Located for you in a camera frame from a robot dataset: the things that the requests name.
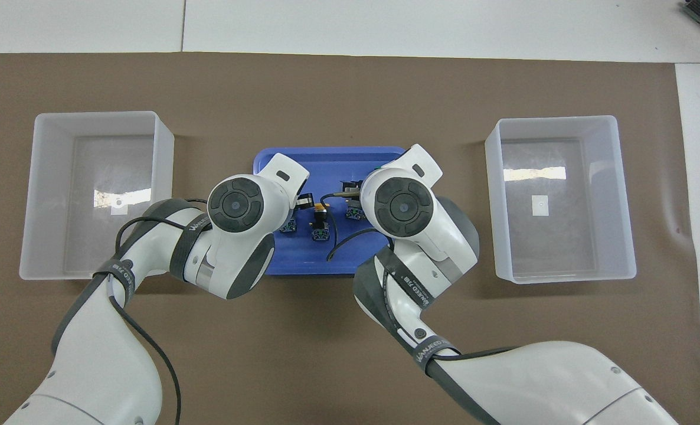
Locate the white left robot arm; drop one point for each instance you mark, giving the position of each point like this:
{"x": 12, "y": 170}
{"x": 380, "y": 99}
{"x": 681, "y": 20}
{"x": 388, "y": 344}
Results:
{"x": 102, "y": 354}

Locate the translucent white plastic box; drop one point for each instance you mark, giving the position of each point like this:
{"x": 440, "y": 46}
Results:
{"x": 49, "y": 195}
{"x": 562, "y": 248}

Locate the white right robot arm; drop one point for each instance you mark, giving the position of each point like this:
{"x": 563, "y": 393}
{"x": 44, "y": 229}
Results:
{"x": 533, "y": 378}

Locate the small white label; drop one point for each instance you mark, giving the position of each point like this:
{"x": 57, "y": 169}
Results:
{"x": 117, "y": 208}
{"x": 540, "y": 205}

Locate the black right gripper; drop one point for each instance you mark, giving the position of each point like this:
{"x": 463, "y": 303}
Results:
{"x": 353, "y": 184}

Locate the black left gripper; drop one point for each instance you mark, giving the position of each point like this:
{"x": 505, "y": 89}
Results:
{"x": 304, "y": 200}

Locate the blue plastic tray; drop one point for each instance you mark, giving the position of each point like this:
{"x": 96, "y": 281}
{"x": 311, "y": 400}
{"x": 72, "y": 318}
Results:
{"x": 326, "y": 168}

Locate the yellow push button switch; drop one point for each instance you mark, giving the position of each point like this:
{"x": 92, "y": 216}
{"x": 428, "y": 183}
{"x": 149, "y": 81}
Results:
{"x": 288, "y": 226}
{"x": 320, "y": 225}

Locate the brown paper mat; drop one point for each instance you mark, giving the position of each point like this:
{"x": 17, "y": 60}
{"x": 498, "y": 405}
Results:
{"x": 303, "y": 354}

